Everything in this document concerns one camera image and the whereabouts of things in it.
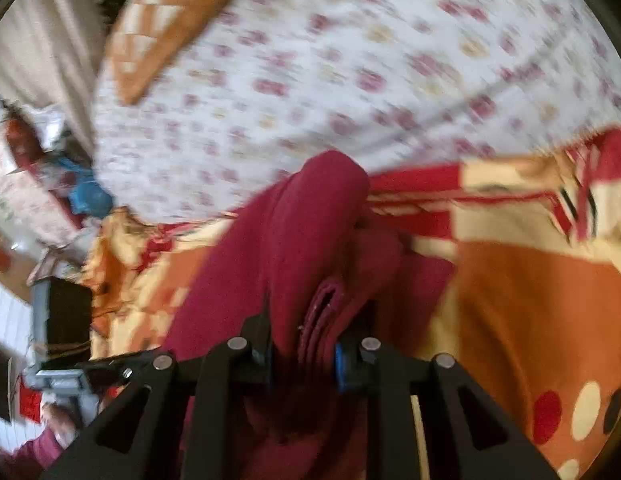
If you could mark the person's left forearm pink sleeve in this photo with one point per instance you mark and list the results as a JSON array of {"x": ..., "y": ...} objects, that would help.
[{"x": 33, "y": 455}]

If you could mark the blue cloth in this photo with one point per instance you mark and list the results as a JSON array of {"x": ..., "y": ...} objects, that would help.
[{"x": 88, "y": 192}]

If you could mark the beige curtain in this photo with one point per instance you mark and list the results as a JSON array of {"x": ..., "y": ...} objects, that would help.
[{"x": 45, "y": 55}]

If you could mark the maroon garment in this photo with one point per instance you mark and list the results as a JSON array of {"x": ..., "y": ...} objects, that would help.
[{"x": 300, "y": 240}]

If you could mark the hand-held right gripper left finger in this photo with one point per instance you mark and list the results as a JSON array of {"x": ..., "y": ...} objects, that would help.
[{"x": 259, "y": 355}]

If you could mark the orange brown blanket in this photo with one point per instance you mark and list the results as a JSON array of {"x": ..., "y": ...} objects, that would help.
[{"x": 165, "y": 25}]

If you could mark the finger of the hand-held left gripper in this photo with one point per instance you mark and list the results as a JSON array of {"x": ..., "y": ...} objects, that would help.
[{"x": 118, "y": 366}]

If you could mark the white floral quilt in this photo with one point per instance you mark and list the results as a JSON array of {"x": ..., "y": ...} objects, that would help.
[{"x": 340, "y": 60}]

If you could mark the person's left hand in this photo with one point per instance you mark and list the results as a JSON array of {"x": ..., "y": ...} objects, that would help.
[{"x": 60, "y": 422}]

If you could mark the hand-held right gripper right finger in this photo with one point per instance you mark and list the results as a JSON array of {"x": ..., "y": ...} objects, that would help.
[{"x": 343, "y": 366}]

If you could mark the red orange cream printed blanket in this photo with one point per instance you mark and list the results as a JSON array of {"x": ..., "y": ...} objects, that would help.
[{"x": 515, "y": 300}]

